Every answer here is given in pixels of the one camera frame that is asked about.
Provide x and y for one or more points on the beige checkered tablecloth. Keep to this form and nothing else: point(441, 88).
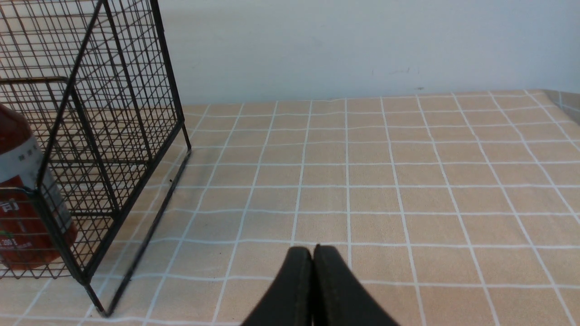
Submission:
point(453, 209)

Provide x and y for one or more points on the black wire mesh shelf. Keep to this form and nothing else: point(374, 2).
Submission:
point(95, 81)

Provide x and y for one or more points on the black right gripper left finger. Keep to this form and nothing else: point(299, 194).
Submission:
point(287, 300)

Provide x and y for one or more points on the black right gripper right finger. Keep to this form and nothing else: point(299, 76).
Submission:
point(339, 299)

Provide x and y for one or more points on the small red sauce bottle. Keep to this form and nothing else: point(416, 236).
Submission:
point(28, 199)

